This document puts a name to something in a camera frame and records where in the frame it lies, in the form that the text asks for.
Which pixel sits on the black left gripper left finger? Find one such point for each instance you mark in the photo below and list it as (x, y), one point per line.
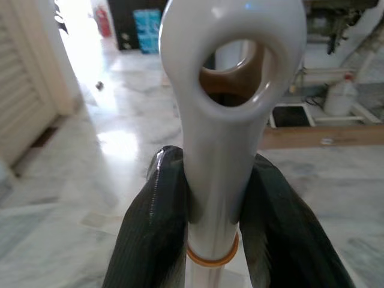
(150, 228)

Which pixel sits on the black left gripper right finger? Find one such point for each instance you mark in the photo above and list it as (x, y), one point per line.
(285, 228)

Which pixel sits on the brown wooden floor board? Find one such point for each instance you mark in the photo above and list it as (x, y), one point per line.
(324, 136)

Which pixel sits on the small dark floor object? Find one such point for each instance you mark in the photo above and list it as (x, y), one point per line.
(99, 85)

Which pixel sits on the white plastic jug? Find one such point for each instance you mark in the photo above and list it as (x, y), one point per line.
(342, 97)

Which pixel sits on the cream louvered door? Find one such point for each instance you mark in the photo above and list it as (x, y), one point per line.
(21, 81)

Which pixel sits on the blue patterned box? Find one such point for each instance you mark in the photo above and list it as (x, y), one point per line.
(147, 28)

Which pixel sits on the black cabinet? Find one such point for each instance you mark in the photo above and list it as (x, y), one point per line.
(123, 24)

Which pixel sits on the red fire extinguisher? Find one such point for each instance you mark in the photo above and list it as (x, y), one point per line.
(103, 22)

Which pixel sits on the white low frame stand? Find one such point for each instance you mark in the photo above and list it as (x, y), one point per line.
(318, 115)

